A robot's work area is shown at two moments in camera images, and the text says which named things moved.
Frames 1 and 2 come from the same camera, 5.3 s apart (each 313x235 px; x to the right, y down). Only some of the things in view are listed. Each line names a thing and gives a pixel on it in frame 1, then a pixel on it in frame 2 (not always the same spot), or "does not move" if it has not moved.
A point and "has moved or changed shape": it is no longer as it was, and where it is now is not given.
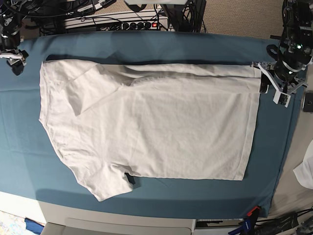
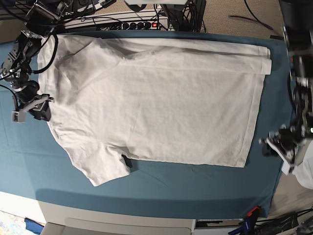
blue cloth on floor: x=33 y=225 does not move
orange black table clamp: x=254 y=213 does not move
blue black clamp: x=247 y=227 does not move
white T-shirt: x=109 y=122 has moved or changed shape
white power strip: x=143 y=20 does not move
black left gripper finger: x=17 y=68 → x=42 y=111
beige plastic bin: x=96 y=223 does not move
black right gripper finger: x=265 y=83 → x=267 y=151
